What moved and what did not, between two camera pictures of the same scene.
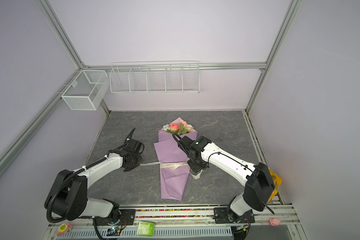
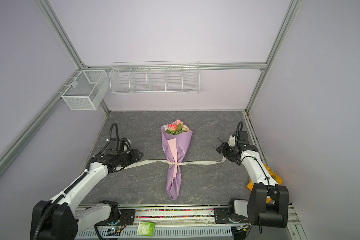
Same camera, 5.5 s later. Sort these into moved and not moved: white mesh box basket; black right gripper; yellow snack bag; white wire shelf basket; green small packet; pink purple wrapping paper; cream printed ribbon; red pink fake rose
Moved: cream printed ribbon; black right gripper; pink purple wrapping paper
Not moved: white wire shelf basket; red pink fake rose; green small packet; yellow snack bag; white mesh box basket
